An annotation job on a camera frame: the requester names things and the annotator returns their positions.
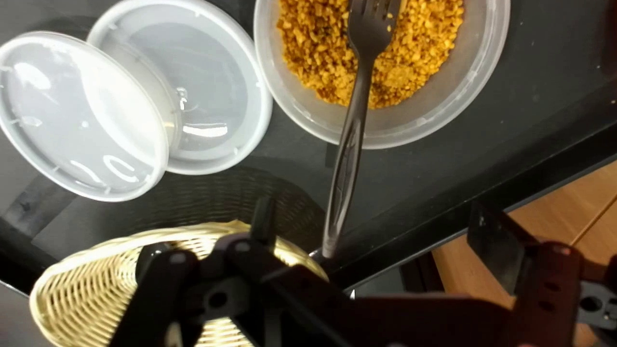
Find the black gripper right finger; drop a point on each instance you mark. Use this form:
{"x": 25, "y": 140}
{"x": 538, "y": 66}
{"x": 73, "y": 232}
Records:
{"x": 553, "y": 284}

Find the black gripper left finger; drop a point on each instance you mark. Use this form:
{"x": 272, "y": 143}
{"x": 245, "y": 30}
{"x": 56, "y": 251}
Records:
{"x": 272, "y": 303}

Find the woven wicker basket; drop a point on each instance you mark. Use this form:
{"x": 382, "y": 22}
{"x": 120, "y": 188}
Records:
{"x": 79, "y": 300}

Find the clear lunchbox with food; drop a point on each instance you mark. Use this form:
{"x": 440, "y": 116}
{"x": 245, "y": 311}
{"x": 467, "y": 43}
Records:
{"x": 440, "y": 59}

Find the clear plastic lid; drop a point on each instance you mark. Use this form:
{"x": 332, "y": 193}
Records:
{"x": 81, "y": 118}

